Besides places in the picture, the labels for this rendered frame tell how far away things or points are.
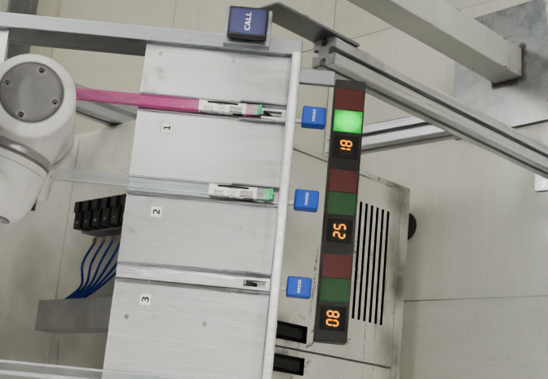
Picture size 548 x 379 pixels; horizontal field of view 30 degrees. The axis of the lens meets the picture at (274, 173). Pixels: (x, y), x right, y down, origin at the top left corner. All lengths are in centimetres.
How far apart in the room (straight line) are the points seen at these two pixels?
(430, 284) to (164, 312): 86
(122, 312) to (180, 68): 32
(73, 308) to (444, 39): 78
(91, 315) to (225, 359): 43
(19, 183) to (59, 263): 81
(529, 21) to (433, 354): 66
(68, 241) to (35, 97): 84
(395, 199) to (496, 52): 33
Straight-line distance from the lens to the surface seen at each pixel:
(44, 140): 101
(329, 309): 127
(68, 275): 179
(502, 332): 191
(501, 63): 195
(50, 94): 100
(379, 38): 227
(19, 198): 101
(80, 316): 166
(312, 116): 130
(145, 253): 127
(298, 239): 175
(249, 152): 130
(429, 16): 178
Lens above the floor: 160
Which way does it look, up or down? 42 degrees down
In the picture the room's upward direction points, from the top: 70 degrees counter-clockwise
